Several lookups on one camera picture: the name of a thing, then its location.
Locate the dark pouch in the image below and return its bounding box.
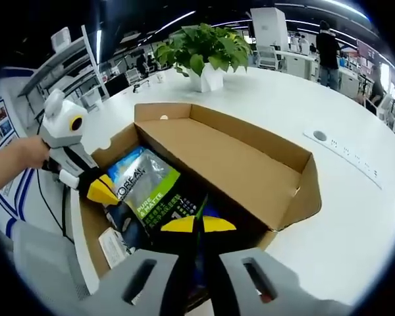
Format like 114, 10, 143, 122
105, 202, 155, 251

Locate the grey office chair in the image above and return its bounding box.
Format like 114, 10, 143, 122
6, 222, 88, 300

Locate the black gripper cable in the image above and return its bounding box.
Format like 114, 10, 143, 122
36, 164, 74, 243

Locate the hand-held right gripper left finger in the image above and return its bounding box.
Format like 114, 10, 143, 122
80, 215, 198, 316

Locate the white mesh office chair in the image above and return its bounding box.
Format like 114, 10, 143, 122
256, 45, 279, 72

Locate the white square column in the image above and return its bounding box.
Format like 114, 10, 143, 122
250, 8, 289, 53

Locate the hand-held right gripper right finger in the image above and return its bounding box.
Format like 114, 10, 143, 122
199, 215, 353, 316

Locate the purple wall screen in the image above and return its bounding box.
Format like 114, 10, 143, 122
357, 39, 376, 59

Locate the brown cardboard shoe box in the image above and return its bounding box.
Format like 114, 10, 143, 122
71, 102, 323, 284

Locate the green plant in white pot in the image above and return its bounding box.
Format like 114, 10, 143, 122
153, 22, 253, 93

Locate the blue framed wall poster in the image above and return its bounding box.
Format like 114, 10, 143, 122
0, 98, 20, 155

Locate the green and silver pouch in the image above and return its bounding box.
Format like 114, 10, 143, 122
105, 146, 209, 241

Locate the person's left hand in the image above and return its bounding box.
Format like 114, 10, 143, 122
19, 134, 52, 171

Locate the white table socket strip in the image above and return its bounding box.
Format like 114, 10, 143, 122
303, 129, 382, 190

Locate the white ribbed box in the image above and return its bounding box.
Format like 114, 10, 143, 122
51, 28, 70, 52

